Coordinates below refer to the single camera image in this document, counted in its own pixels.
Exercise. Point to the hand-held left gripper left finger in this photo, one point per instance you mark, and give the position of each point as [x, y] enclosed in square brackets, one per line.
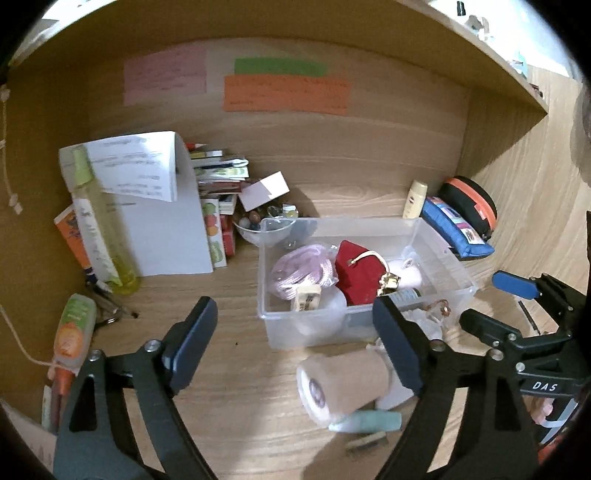
[194, 346]

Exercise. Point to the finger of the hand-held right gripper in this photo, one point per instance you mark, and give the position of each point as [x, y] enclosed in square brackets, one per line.
[515, 285]
[485, 325]

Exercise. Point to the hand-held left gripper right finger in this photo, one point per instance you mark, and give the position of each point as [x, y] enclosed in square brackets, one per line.
[397, 346]

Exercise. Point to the beige tape roll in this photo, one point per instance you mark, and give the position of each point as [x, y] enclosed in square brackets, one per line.
[351, 383]

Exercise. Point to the white round plastic container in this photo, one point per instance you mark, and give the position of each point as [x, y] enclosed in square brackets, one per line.
[331, 310]

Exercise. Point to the pig toy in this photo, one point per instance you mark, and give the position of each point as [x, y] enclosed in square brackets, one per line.
[358, 272]

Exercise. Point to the clear plastic storage box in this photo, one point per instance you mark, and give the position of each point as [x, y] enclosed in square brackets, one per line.
[295, 330]

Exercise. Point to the person's right hand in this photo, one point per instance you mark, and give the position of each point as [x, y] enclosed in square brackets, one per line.
[541, 411]

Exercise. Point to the wooden desk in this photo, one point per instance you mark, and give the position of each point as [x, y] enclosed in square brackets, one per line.
[231, 415]

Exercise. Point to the pale teal tube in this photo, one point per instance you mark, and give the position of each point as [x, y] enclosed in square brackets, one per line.
[369, 421]

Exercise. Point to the blue pencil case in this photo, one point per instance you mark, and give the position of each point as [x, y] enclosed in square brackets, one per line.
[455, 228]

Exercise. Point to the black orange round case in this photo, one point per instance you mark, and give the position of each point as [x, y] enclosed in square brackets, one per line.
[475, 205]

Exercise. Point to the dark metal clips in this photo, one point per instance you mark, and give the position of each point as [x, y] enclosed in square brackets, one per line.
[111, 300]

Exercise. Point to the white standing paper box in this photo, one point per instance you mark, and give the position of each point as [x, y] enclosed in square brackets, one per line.
[171, 235]

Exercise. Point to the green orange bottle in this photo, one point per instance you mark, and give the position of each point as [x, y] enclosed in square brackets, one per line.
[74, 332]

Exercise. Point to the glass bowl of marbles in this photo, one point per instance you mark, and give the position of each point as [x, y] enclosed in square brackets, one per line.
[251, 228]

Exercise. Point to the cream lotion tube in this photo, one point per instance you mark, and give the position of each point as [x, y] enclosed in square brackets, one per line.
[414, 201]

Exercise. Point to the orange marker pen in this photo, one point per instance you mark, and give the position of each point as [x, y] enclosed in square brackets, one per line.
[62, 392]

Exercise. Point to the stack of small colourful boxes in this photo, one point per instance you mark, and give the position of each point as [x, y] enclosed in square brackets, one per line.
[217, 207]

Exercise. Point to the yellow green spray bottle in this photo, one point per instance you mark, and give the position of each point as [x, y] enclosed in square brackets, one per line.
[99, 230]

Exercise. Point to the small white box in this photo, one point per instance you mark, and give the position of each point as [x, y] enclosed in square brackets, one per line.
[263, 191]

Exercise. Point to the orange small carton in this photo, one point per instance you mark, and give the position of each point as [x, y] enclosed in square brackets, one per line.
[69, 230]

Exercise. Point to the white handwritten note sheet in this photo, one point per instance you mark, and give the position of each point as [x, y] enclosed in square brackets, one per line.
[134, 166]

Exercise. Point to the white product card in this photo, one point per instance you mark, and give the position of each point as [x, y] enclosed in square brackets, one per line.
[27, 438]

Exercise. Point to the small blue shelf item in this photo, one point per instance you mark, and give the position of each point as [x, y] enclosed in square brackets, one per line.
[521, 64]

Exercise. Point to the orange sticky note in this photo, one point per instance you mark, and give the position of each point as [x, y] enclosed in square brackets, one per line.
[286, 94]

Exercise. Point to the pink sticky note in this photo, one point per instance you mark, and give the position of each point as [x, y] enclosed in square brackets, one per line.
[164, 76]

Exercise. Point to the green sticky note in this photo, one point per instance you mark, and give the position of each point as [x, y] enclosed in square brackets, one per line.
[279, 67]

